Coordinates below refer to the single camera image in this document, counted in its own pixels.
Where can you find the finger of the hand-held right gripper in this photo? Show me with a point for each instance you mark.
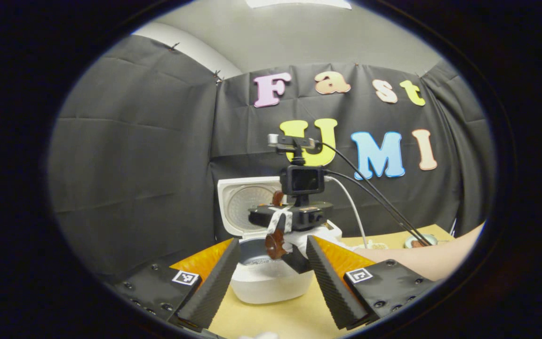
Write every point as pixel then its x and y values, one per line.
pixel 297 261

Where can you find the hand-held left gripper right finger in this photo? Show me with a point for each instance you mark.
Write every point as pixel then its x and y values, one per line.
pixel 330 287

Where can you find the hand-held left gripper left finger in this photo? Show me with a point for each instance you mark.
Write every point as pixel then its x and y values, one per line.
pixel 217 287

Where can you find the black backdrop cloth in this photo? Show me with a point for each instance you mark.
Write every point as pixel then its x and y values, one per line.
pixel 134 165

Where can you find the ceiling light panel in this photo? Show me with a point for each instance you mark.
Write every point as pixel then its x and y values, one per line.
pixel 299 3

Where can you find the dark wooden spoon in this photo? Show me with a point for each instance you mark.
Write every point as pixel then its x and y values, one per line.
pixel 274 245

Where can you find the white rice cooker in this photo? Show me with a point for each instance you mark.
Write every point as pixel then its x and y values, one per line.
pixel 266 287

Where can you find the pale green plate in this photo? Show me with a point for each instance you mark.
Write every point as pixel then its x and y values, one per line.
pixel 414 242

